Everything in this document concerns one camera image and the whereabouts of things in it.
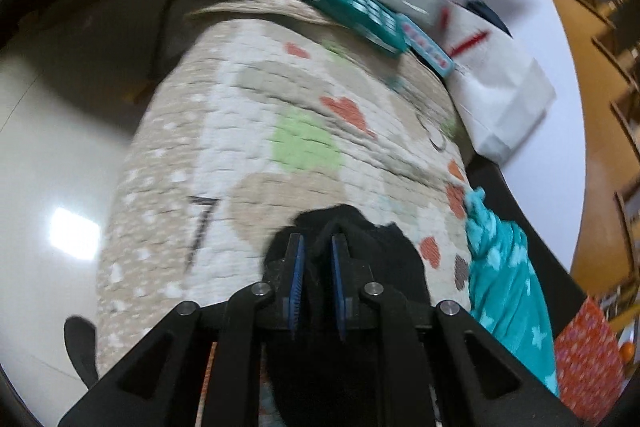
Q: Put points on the heart patterned quilt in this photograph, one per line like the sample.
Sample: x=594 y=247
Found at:
x=273 y=111

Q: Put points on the teal star blanket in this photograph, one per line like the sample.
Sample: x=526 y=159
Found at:
x=504 y=290

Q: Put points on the black pants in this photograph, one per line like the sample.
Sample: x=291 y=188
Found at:
x=317 y=378

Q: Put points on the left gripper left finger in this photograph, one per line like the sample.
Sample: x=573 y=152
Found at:
x=200 y=365

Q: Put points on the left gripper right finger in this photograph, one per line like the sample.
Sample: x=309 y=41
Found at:
x=439 y=365

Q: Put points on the light blue shapes box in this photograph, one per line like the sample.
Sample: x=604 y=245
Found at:
x=425 y=47

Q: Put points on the red patterned box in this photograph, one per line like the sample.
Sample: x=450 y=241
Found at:
x=589 y=368

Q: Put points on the teal long package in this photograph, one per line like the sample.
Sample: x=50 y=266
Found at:
x=369 y=19

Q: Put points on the white paper shopping bag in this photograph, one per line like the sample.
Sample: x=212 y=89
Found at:
x=500 y=91

